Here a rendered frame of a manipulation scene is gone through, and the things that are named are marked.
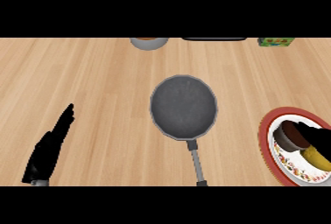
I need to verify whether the yellow lemon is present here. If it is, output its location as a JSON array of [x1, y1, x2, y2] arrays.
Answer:
[[300, 145, 331, 172]]

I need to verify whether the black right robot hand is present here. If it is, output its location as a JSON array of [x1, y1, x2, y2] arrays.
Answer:
[[295, 121, 331, 161]]

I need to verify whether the grey frying pan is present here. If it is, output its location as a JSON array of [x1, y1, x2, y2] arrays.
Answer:
[[149, 73, 219, 187]]

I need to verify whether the black flat tray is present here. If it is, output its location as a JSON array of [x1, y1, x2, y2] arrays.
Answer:
[[180, 37, 248, 42]]

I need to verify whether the red-rimmed patterned plate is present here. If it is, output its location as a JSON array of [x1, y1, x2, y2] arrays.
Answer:
[[257, 106, 331, 187]]

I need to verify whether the grey bowl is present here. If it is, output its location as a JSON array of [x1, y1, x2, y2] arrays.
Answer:
[[128, 37, 171, 52]]

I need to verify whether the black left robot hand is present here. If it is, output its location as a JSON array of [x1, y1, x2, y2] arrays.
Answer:
[[21, 102, 77, 186]]

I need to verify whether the green printed box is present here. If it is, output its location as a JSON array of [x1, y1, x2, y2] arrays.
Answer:
[[257, 37, 295, 47]]

